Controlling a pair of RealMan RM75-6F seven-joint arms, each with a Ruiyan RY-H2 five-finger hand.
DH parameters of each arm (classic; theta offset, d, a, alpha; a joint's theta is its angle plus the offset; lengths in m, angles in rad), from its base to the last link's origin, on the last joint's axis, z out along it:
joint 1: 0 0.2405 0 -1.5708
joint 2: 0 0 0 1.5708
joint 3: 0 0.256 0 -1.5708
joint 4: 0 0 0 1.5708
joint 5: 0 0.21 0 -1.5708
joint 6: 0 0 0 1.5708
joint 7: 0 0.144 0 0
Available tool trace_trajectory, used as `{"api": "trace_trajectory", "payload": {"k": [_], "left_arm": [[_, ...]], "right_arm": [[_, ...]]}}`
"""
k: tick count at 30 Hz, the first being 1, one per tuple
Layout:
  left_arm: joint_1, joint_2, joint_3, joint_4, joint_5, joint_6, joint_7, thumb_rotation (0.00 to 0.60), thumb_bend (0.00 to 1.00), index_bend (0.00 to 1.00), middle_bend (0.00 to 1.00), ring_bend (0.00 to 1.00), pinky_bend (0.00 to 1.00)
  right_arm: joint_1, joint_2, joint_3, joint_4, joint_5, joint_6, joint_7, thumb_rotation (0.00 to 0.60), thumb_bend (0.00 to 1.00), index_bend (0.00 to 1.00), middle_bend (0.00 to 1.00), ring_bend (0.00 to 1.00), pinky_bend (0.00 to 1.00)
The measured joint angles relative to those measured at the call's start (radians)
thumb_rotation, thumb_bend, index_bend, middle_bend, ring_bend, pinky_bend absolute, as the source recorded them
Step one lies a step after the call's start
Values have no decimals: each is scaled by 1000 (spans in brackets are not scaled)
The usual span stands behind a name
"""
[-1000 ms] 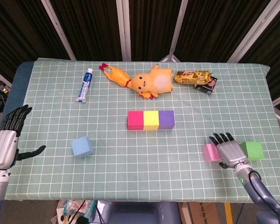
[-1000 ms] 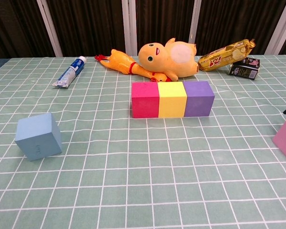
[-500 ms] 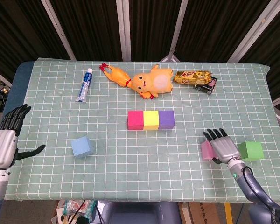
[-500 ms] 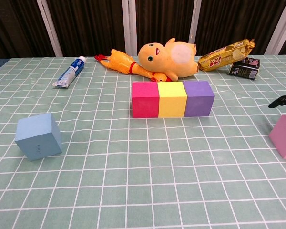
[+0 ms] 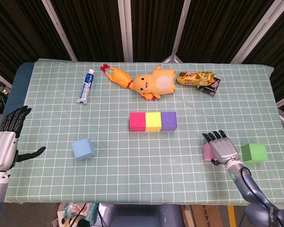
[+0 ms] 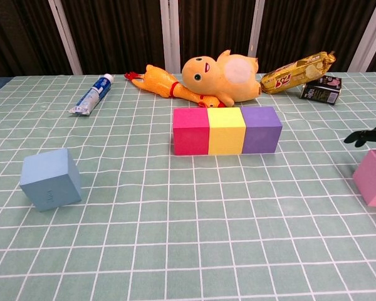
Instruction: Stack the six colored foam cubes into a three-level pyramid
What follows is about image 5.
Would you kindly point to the blue white toothpaste tube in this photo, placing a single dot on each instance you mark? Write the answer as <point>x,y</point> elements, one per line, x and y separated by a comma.
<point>85,87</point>

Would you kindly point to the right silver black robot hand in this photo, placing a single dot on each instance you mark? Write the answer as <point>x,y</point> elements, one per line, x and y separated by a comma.
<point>223,150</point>

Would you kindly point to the gold snack packet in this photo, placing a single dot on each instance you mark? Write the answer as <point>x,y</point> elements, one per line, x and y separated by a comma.
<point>194,78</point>

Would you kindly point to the yellow plush duck toy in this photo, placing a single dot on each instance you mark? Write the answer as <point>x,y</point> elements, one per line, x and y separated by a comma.
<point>153,82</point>

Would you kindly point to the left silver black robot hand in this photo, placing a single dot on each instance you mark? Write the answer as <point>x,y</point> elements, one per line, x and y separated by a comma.
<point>2,151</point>

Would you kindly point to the purple foam cube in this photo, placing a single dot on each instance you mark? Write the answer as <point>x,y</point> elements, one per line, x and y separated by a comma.
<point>169,120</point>

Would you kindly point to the dark pleated curtain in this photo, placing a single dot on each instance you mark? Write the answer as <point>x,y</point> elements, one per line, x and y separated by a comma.
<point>94,26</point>

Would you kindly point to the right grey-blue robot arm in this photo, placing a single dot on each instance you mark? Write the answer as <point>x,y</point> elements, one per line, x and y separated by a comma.
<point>255,212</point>

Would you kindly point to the light blue foam cube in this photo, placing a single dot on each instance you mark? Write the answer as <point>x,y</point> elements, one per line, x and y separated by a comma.
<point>83,149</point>

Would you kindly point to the black drink carton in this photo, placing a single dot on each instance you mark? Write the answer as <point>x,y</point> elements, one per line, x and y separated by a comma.
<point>209,89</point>

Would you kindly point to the clear plastic snack bag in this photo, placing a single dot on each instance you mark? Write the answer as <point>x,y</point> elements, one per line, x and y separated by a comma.
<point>73,212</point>

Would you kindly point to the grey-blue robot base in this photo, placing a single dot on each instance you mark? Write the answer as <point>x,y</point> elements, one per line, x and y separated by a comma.
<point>142,216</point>

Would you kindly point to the orange rubber chicken toy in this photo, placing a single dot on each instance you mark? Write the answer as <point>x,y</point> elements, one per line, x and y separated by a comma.
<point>118,76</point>

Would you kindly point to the dark blue table pad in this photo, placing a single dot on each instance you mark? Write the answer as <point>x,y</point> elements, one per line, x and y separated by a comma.
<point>16,89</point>

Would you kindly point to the yellow foam cube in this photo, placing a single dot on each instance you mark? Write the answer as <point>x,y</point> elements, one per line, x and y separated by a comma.
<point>153,121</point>

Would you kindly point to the magenta foam cube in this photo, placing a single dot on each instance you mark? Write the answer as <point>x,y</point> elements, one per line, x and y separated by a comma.
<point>137,121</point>

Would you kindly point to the green checked tablecloth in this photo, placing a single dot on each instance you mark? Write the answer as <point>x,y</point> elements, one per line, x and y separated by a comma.
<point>142,170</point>

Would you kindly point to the brown cardboard box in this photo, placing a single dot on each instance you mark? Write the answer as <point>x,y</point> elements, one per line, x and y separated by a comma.
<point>203,216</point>

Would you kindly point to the light pink foam cube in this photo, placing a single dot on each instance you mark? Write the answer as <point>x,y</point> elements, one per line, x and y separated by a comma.
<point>207,152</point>

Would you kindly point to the green foam cube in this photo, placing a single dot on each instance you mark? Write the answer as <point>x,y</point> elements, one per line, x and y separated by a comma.
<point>254,153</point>

